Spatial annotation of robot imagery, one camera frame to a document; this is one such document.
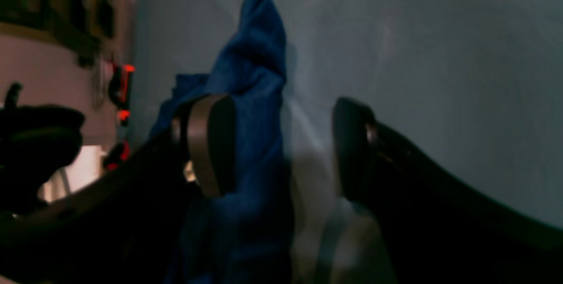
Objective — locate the blue t-shirt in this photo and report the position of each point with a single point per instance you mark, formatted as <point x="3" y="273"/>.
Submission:
<point x="243" y="237"/>

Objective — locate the teal table cloth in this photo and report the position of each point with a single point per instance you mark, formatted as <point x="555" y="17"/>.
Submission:
<point x="476" y="84"/>

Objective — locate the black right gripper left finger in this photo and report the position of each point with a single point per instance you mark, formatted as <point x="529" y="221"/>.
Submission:
<point x="123" y="227"/>

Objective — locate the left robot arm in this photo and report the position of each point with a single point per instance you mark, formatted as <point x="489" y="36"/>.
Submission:
<point x="36" y="141"/>

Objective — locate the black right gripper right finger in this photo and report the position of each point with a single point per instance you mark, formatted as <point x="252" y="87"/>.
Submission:
<point x="436" y="229"/>

